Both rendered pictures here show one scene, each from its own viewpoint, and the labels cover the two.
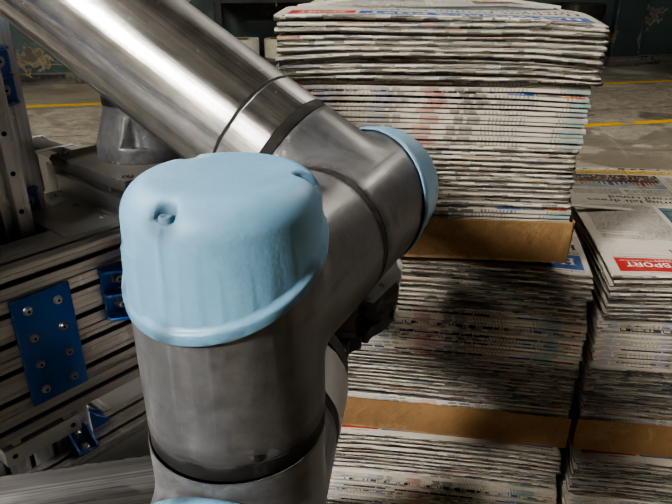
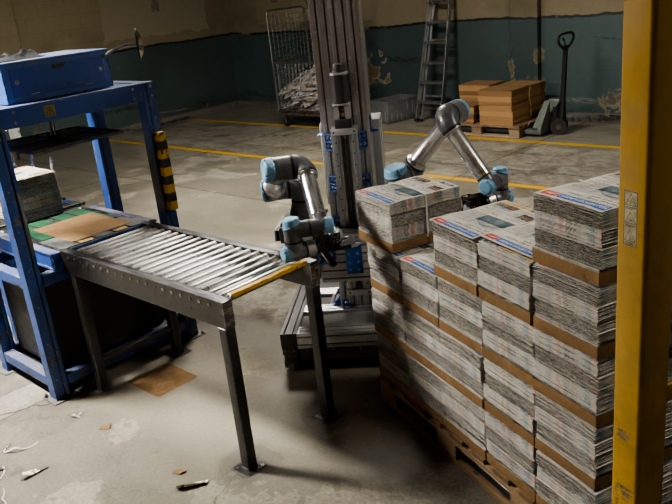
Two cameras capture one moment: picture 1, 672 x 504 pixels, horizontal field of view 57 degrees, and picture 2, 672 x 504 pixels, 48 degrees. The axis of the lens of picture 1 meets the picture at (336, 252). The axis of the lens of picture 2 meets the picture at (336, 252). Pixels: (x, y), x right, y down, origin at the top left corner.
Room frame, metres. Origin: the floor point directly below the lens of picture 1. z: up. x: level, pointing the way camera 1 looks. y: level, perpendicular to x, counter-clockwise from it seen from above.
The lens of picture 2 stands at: (-1.30, -2.65, 1.94)
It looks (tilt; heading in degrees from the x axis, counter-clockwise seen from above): 19 degrees down; 57
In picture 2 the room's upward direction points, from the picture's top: 6 degrees counter-clockwise
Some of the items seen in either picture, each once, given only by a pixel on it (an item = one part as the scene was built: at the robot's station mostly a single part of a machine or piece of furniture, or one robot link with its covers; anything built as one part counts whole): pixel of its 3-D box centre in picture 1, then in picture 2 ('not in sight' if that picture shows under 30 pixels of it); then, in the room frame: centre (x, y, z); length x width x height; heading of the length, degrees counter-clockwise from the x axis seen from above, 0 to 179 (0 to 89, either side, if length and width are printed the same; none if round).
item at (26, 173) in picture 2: not in sight; (23, 193); (-0.41, 2.21, 0.93); 0.38 x 0.30 x 0.26; 102
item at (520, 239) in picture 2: not in sight; (549, 234); (0.63, -1.00, 1.06); 0.37 x 0.28 x 0.01; 170
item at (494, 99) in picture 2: not in sight; (493, 107); (5.68, 4.21, 0.28); 1.20 x 0.83 x 0.57; 102
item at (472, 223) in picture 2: not in sight; (490, 218); (0.64, -0.71, 1.06); 0.37 x 0.29 x 0.01; 171
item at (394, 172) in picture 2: not in sight; (396, 177); (1.02, 0.32, 0.98); 0.13 x 0.12 x 0.14; 21
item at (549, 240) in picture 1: (418, 209); (389, 236); (0.63, -0.09, 0.86); 0.29 x 0.16 x 0.04; 84
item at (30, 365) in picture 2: not in sight; (89, 293); (-0.29, 1.65, 0.38); 0.94 x 0.69 x 0.63; 12
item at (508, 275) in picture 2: not in sight; (546, 268); (0.61, -1.00, 0.95); 0.38 x 0.29 x 0.23; 170
